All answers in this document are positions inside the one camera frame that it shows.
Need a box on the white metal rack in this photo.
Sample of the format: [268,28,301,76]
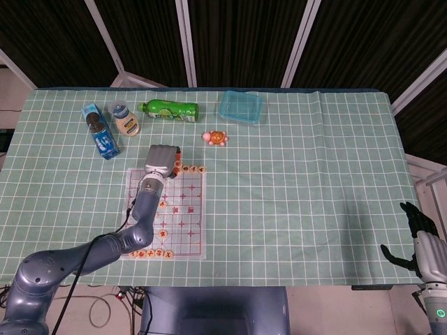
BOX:
[404,153,447,210]

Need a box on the green plastic drink bottle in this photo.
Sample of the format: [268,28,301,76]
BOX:
[137,98,200,123]

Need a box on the blue drink bottle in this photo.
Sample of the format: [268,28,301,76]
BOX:
[80,103,121,160]

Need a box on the green checked tablecloth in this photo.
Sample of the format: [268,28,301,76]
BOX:
[0,87,420,287]

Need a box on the clear blue-rimmed plastic container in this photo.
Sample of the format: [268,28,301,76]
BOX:
[219,90,263,126]

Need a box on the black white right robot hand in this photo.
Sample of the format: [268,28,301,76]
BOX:
[380,201,447,285]

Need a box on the white partition frame post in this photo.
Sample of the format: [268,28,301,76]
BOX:
[0,48,38,90]
[390,48,447,116]
[175,0,198,88]
[83,0,168,88]
[281,0,322,88]

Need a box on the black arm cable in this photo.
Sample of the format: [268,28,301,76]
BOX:
[50,198,138,335]

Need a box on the white red-lined chess board sheet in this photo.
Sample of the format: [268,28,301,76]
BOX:
[124,166,207,261]

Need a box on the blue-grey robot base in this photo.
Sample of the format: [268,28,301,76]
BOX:
[140,285,291,335]

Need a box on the cream mayonnaise squeeze bottle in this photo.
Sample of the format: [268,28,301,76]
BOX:
[108,100,141,137]

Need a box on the pink orange turtle toy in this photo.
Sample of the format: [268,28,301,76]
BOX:
[203,130,229,147]

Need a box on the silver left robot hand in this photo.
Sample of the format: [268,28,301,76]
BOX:
[144,144,182,179]

